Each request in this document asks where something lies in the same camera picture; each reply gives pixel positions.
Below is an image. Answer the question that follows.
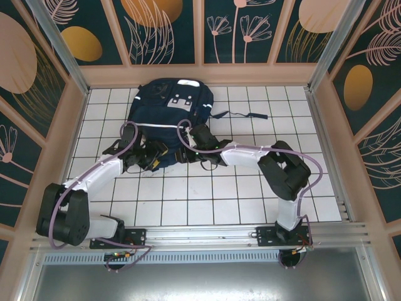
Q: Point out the navy blue backpack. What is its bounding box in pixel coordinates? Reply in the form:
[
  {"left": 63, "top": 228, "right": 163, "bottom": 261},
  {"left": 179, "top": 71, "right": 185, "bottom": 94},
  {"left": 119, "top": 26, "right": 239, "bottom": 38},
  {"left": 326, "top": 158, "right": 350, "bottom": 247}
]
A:
[{"left": 127, "top": 78, "right": 269, "bottom": 172}]

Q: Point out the grey metal sheet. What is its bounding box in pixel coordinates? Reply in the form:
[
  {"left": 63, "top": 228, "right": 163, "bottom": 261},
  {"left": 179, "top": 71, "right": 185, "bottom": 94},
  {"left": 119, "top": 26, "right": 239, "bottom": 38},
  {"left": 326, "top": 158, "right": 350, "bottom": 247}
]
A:
[{"left": 18, "top": 262, "right": 388, "bottom": 301}]

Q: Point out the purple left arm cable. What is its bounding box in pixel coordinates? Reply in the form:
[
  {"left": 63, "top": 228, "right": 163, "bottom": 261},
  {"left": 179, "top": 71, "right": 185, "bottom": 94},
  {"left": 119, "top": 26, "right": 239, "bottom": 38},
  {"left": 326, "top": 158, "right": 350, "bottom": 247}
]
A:
[{"left": 49, "top": 122, "right": 154, "bottom": 273}]

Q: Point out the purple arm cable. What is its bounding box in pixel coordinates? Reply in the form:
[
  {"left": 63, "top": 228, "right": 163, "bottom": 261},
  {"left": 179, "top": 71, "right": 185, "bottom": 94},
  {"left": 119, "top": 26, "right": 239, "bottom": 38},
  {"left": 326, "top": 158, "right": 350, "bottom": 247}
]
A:
[
  {"left": 176, "top": 119, "right": 324, "bottom": 271},
  {"left": 49, "top": 122, "right": 154, "bottom": 273}
]

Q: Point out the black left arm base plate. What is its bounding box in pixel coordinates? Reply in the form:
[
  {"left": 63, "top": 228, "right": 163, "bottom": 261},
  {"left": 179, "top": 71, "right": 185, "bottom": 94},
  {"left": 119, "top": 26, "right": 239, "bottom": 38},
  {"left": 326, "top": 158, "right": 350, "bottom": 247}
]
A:
[{"left": 90, "top": 228, "right": 148, "bottom": 250}]

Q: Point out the aluminium mounting rail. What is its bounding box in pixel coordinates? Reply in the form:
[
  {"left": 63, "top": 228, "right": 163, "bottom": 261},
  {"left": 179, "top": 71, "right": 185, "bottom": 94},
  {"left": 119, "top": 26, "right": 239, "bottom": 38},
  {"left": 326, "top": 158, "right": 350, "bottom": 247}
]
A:
[{"left": 29, "top": 222, "right": 372, "bottom": 251}]

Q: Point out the perforated metal cable tray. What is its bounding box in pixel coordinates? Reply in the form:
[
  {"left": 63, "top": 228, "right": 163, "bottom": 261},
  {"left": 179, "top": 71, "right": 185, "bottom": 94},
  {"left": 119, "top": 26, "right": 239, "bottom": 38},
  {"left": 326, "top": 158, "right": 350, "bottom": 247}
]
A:
[{"left": 42, "top": 253, "right": 361, "bottom": 264}]

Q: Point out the aluminium corner post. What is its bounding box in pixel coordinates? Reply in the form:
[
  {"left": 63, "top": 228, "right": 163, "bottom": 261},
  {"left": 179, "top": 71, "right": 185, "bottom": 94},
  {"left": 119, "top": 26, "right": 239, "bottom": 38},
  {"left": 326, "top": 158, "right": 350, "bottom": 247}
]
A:
[
  {"left": 25, "top": 0, "right": 91, "bottom": 97},
  {"left": 307, "top": 0, "right": 358, "bottom": 92}
]

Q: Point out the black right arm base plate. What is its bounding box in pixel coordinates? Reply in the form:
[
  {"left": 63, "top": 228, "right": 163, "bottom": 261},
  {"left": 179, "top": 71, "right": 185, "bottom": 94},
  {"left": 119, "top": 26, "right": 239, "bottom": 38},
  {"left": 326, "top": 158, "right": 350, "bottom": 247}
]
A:
[{"left": 256, "top": 225, "right": 314, "bottom": 249}]

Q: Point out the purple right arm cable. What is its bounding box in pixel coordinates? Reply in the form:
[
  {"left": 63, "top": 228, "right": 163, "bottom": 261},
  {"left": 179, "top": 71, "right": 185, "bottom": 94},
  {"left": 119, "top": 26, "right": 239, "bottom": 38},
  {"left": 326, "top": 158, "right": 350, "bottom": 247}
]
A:
[{"left": 176, "top": 119, "right": 324, "bottom": 271}]

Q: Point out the aluminium side rail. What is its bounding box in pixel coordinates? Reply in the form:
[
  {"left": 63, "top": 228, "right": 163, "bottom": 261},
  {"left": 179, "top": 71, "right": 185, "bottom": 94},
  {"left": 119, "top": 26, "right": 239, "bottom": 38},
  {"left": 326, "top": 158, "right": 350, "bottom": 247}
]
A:
[{"left": 304, "top": 86, "right": 357, "bottom": 224}]

